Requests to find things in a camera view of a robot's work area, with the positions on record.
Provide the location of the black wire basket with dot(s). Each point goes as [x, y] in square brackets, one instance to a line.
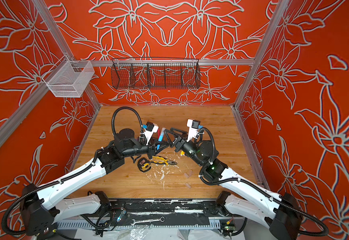
[155, 74]

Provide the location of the white mesh basket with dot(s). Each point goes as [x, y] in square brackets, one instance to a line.
[69, 81]

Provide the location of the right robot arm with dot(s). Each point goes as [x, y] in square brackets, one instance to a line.
[280, 214]

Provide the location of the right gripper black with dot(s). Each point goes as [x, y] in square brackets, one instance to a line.
[180, 143]

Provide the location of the yellow black pliers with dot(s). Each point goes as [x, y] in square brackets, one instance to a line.
[162, 161]

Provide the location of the small circuit board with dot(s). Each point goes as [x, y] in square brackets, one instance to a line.
[227, 228]

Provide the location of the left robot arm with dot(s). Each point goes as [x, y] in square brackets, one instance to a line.
[39, 207]

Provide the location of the silver wrench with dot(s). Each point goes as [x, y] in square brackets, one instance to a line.
[134, 222]

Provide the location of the yellow black tape measure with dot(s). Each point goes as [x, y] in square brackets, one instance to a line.
[144, 165]

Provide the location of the blue marker pen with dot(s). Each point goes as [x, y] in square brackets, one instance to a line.
[160, 139]

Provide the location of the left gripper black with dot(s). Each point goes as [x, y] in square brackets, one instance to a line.
[151, 148]

